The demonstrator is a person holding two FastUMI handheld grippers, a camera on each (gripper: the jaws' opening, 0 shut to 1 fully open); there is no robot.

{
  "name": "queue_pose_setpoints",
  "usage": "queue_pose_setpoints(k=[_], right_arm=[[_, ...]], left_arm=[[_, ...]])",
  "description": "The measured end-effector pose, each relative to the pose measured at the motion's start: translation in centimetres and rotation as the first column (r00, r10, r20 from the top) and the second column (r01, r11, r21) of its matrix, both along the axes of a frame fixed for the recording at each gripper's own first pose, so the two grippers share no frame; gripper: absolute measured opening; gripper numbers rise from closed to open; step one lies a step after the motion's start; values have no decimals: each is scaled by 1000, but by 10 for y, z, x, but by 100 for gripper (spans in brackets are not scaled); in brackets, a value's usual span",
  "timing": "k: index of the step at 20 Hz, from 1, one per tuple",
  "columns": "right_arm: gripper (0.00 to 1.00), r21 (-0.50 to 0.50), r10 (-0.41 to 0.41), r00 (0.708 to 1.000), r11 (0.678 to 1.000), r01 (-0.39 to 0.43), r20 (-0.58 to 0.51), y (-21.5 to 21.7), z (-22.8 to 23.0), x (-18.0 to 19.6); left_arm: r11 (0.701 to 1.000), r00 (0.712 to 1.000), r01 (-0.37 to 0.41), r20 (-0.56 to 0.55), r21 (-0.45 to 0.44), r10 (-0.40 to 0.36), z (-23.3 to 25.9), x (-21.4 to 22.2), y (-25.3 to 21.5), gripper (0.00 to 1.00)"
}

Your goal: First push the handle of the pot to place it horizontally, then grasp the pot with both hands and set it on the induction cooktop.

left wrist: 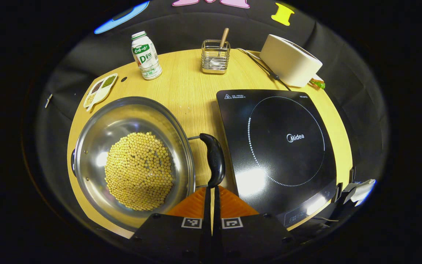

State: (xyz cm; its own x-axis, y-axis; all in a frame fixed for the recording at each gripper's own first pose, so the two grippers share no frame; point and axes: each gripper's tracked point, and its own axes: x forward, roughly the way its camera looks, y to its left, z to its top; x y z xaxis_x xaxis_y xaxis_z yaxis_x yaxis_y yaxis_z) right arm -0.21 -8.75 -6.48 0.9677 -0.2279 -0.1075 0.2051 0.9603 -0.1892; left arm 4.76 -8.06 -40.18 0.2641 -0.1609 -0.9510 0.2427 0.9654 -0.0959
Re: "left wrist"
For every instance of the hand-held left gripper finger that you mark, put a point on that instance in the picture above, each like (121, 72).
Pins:
(209, 227)
(217, 227)

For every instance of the pile of soybeans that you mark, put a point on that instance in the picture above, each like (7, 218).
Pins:
(139, 172)

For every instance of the black induction cooktop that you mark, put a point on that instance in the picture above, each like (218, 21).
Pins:
(280, 121)

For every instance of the stainless steel pot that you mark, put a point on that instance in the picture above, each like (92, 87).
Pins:
(123, 117)

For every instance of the black binder clip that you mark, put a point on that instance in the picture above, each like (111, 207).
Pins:
(352, 174)
(338, 191)

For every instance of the sectioned bean sample dish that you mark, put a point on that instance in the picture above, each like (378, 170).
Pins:
(101, 91)

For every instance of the lettuce sandwich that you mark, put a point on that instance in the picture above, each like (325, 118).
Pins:
(319, 84)

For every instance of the white drink bottle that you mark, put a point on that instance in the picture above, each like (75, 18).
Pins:
(147, 58)

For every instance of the white toaster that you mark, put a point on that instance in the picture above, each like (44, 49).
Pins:
(288, 60)

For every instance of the metal clip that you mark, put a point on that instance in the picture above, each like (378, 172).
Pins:
(48, 101)

